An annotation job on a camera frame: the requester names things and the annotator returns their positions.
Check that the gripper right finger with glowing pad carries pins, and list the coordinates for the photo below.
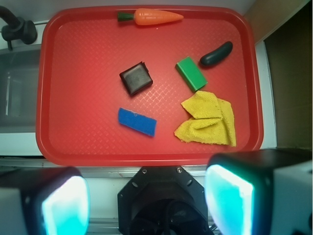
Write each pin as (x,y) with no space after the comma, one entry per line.
(264,192)

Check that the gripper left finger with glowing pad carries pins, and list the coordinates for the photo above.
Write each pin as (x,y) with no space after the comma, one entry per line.
(44,201)

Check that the dark green plastic pickle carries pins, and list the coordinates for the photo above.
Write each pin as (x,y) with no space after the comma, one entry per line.
(216,56)

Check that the yellow microfiber cloth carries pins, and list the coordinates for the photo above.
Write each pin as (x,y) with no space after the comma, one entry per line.
(211,120)

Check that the blue flat block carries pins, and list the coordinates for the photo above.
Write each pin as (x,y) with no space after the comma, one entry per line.
(138,122)

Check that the red plastic tray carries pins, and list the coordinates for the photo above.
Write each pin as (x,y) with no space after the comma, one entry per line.
(80,91)

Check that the steel sink basin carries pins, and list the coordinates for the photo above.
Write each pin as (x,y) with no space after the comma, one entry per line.
(19,71)

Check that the green rectangular block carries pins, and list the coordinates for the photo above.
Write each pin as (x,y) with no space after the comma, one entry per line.
(191,74)

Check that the black square block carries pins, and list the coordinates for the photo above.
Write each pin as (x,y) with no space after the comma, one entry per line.
(136,79)

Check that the orange plastic carrot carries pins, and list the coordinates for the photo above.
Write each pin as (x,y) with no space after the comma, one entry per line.
(146,16)

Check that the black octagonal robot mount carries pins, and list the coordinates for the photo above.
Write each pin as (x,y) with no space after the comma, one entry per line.
(163,200)

